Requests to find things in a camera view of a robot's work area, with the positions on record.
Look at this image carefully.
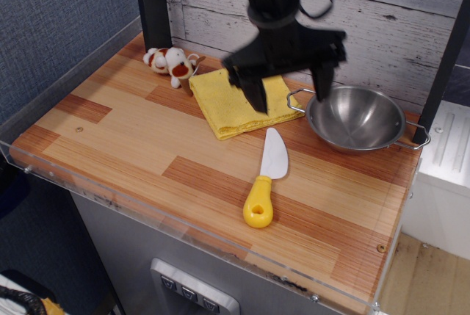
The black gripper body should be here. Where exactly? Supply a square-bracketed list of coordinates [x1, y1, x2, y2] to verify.
[223, 21, 347, 80]

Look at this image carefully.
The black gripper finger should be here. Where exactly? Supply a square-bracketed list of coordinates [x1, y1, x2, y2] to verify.
[311, 62, 335, 101]
[229, 69, 268, 113]

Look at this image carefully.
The stainless steel colander bowl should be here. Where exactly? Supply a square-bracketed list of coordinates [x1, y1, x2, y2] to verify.
[286, 85, 431, 154]

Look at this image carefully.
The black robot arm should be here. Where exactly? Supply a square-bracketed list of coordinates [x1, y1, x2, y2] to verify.
[138, 0, 346, 113]

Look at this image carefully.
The folded yellow cloth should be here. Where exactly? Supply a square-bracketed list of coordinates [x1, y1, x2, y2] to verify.
[189, 69, 303, 140]

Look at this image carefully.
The white brown plush dog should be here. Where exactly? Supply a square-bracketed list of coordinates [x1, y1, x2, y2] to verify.
[142, 47, 206, 97]

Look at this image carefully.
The clear acrylic table guard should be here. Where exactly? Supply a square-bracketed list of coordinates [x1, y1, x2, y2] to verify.
[1, 18, 419, 314]

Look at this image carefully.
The white side cabinet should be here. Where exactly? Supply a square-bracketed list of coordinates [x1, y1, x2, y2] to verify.
[402, 101, 469, 259]

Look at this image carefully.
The grey cabinet with dispenser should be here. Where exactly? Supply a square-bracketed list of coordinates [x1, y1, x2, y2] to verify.
[70, 192, 353, 315]

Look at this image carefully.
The yellow object bottom left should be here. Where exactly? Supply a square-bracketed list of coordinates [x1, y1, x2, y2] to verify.
[39, 298, 66, 315]

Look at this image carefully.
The black right frame post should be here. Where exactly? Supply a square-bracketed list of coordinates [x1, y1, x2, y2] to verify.
[412, 0, 469, 144]

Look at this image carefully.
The black frame post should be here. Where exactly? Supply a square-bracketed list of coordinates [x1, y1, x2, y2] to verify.
[412, 0, 469, 144]
[138, 0, 172, 49]

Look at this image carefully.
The yellow handled toy knife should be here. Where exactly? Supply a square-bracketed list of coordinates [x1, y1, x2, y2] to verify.
[242, 128, 289, 228]

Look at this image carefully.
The black left frame post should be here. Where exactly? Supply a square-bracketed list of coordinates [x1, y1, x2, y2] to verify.
[138, 0, 172, 49]

